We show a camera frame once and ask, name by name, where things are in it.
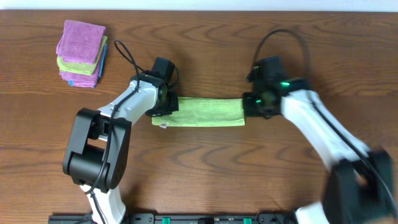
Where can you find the blue folded cloth at bottom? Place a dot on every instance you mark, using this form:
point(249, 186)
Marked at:
point(102, 62)

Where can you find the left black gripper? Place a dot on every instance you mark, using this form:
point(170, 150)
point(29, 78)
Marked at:
point(171, 104)

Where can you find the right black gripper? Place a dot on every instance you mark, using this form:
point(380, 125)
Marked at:
point(249, 110)

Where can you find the green folded cloth in stack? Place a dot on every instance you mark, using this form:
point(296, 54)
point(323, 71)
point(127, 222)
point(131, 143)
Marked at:
point(82, 68)

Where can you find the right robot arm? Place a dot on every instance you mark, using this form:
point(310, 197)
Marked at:
point(359, 186)

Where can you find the lower purple folded cloth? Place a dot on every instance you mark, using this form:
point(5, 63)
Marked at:
point(67, 75)

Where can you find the top purple folded cloth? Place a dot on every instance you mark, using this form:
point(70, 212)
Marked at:
point(80, 42)

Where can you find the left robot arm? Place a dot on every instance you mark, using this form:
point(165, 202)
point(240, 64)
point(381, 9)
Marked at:
point(96, 155)

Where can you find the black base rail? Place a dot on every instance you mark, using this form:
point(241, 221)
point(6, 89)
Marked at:
point(260, 218)

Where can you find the light green microfiber cloth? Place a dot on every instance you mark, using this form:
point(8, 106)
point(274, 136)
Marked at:
point(204, 113)

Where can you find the purple folded cloth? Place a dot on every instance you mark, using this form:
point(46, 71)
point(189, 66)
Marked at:
point(80, 42)
point(67, 75)

